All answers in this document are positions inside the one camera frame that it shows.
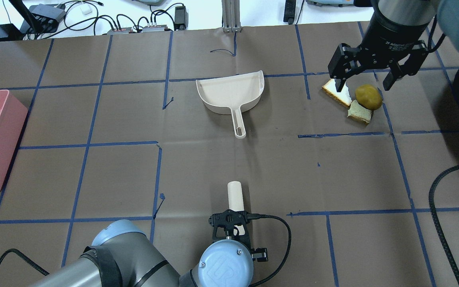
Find small bread piece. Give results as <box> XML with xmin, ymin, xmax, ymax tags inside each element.
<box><xmin>347</xmin><ymin>100</ymin><xmax>373</xmax><ymax>125</ymax></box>

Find aluminium frame post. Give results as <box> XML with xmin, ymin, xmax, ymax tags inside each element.
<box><xmin>222</xmin><ymin>0</ymin><xmax>242</xmax><ymax>34</ymax></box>

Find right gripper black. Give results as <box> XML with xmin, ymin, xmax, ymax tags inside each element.
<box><xmin>328</xmin><ymin>40</ymin><xmax>429</xmax><ymax>92</ymax></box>

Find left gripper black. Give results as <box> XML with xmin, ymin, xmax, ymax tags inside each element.
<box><xmin>208</xmin><ymin>209</ymin><xmax>269</xmax><ymax>262</ymax></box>

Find black cable hose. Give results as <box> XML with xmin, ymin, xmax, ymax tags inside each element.
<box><xmin>429</xmin><ymin>159</ymin><xmax>459</xmax><ymax>287</ymax></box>

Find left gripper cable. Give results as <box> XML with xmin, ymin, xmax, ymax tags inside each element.
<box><xmin>247</xmin><ymin>214</ymin><xmax>292</xmax><ymax>287</ymax></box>

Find beige plastic dustpan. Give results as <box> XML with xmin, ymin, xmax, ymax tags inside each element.
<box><xmin>196</xmin><ymin>70</ymin><xmax>265</xmax><ymax>139</ymax></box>

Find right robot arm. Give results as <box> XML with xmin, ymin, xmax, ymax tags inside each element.
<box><xmin>328</xmin><ymin>0</ymin><xmax>459</xmax><ymax>92</ymax></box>

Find yellow-green potato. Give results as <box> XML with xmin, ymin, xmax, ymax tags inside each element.
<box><xmin>355</xmin><ymin>84</ymin><xmax>383</xmax><ymax>110</ymax></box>

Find beige hand brush black bristles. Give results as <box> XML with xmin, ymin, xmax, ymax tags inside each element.
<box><xmin>228</xmin><ymin>181</ymin><xmax>247</xmax><ymax>236</ymax></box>

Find white bread slice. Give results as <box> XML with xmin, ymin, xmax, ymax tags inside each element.
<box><xmin>321</xmin><ymin>79</ymin><xmax>352</xmax><ymax>108</ymax></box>

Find black usb hub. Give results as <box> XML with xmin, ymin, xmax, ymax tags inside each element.
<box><xmin>20</xmin><ymin>3</ymin><xmax>66</xmax><ymax>34</ymax></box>

